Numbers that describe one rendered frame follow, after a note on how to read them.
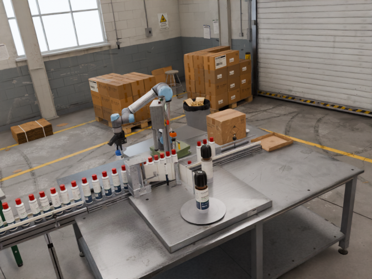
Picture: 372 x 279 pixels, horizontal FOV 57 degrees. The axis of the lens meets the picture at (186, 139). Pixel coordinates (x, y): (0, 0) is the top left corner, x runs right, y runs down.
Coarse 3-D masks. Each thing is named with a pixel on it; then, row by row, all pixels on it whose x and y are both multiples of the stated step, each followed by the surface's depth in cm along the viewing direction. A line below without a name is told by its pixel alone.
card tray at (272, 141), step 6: (258, 138) 337; (264, 138) 340; (270, 138) 339; (276, 138) 338; (282, 138) 336; (288, 138) 329; (264, 144) 327; (270, 144) 326; (276, 144) 325; (282, 144) 319; (270, 150) 313
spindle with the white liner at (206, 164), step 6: (204, 144) 256; (204, 150) 252; (210, 150) 253; (204, 156) 253; (210, 156) 255; (204, 162) 255; (210, 162) 256; (204, 168) 258; (210, 168) 258; (210, 174) 260; (210, 180) 262
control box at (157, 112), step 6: (156, 102) 264; (162, 102) 263; (150, 108) 258; (156, 108) 257; (162, 108) 257; (156, 114) 259; (162, 114) 259; (156, 120) 261; (162, 120) 260; (156, 126) 263; (162, 126) 262
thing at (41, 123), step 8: (40, 120) 669; (16, 128) 637; (24, 128) 633; (32, 128) 627; (40, 128) 631; (48, 128) 640; (16, 136) 617; (24, 136) 617; (32, 136) 627; (40, 136) 635
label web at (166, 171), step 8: (144, 168) 259; (152, 168) 259; (160, 168) 259; (168, 168) 260; (184, 168) 252; (152, 176) 262; (160, 176) 262; (168, 176) 262; (184, 176) 255; (192, 184) 249
